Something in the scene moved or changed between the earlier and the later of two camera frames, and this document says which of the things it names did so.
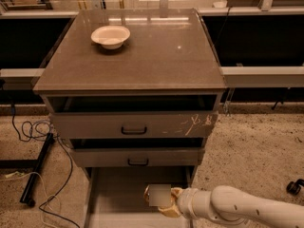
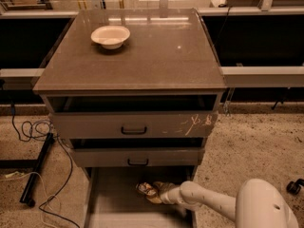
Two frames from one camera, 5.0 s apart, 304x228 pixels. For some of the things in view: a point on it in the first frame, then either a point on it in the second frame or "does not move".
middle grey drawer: [137, 157] does not move
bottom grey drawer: [114, 197] does not move
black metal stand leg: [35, 163] does not move
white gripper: [184, 200] -> [173, 195]
